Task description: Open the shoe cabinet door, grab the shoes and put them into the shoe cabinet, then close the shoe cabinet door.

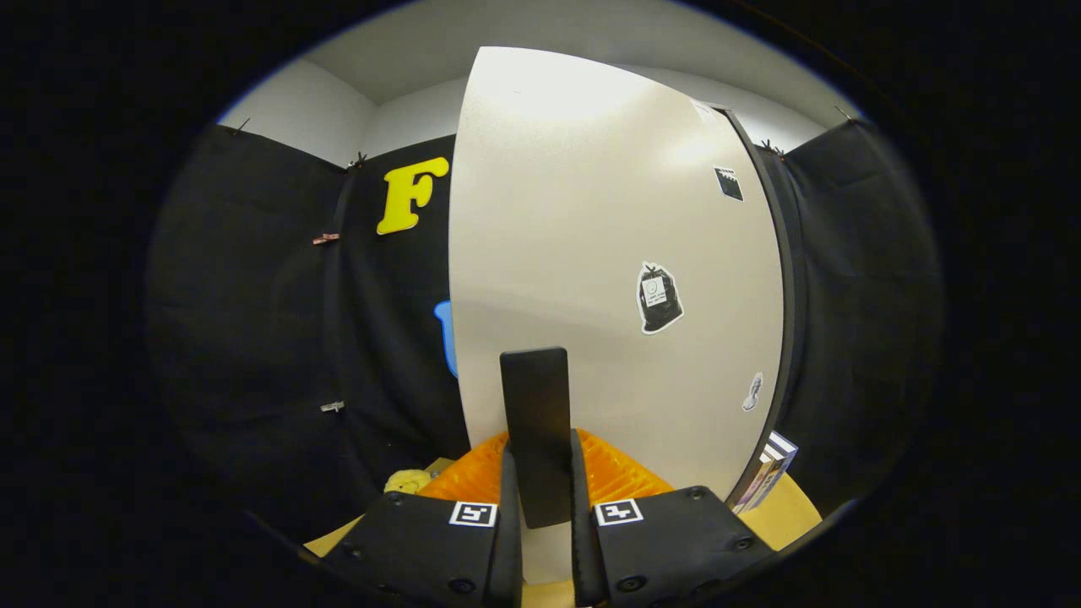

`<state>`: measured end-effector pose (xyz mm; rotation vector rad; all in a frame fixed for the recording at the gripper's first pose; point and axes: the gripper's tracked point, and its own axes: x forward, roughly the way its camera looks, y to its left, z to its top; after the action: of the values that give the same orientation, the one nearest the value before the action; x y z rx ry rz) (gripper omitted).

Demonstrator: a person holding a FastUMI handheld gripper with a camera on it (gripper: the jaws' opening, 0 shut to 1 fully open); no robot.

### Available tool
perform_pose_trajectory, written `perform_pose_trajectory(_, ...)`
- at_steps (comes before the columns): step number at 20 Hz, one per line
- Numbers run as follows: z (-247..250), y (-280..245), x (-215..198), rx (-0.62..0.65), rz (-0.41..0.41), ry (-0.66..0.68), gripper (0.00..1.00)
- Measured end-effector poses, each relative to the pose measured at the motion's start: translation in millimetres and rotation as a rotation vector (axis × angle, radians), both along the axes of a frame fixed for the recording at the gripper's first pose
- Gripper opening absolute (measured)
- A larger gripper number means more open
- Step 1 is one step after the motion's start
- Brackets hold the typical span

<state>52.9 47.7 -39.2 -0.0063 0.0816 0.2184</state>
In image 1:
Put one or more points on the black clip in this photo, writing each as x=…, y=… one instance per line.
x=241, y=127
x=844, y=112
x=769, y=148
x=359, y=159

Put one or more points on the yellow pineapple plush toy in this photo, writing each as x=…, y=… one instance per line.
x=408, y=481

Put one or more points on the red clip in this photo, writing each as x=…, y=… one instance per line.
x=325, y=239

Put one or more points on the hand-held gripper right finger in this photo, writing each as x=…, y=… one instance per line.
x=667, y=540

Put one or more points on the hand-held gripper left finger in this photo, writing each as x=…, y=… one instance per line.
x=422, y=540

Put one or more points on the grey shoe cabinet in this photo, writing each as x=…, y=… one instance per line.
x=791, y=338

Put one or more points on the black backdrop cloth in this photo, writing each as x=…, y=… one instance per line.
x=253, y=338

